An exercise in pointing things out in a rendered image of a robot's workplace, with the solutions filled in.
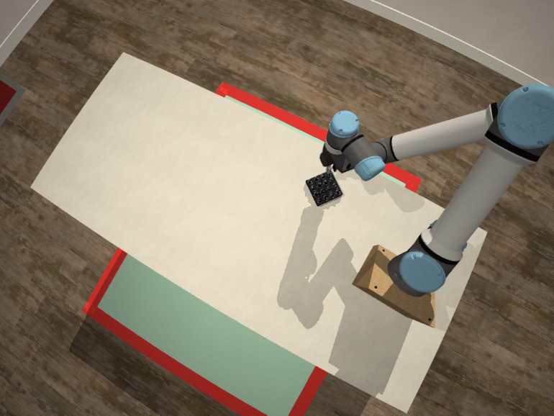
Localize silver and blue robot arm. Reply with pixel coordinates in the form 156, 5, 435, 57
327, 84, 554, 297

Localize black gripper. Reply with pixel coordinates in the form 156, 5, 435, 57
319, 137, 353, 175

